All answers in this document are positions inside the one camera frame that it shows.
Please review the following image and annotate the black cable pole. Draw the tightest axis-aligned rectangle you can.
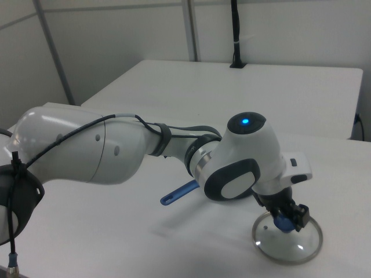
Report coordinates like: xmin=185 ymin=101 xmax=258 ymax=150
xmin=229 ymin=0 xmax=248 ymax=69

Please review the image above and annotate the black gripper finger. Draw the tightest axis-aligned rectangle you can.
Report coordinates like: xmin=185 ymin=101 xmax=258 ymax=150
xmin=292 ymin=203 xmax=311 ymax=234
xmin=270 ymin=206 xmax=284 ymax=222

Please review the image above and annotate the glass lid with blue knob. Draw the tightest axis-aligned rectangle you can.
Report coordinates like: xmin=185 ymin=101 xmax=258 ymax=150
xmin=251 ymin=209 xmax=323 ymax=265

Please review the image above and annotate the white background table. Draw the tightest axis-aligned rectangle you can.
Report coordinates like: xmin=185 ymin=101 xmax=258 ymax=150
xmin=80 ymin=59 xmax=364 ymax=141

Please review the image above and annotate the dark blue saucepan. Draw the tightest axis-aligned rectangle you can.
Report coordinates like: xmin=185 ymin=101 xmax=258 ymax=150
xmin=159 ymin=178 xmax=201 ymax=206

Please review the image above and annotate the blue wall cable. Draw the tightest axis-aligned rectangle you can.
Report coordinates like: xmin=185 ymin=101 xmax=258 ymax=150
xmin=354 ymin=113 xmax=365 ymax=141

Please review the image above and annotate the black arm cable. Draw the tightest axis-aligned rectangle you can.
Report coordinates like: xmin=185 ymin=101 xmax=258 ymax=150
xmin=5 ymin=113 xmax=223 ymax=278

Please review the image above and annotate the grey wall frame post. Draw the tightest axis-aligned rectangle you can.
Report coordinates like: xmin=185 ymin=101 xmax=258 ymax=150
xmin=32 ymin=0 xmax=77 ymax=106
xmin=181 ymin=0 xmax=201 ymax=62

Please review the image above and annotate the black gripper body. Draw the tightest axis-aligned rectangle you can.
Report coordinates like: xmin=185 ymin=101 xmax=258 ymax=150
xmin=257 ymin=186 xmax=297 ymax=217

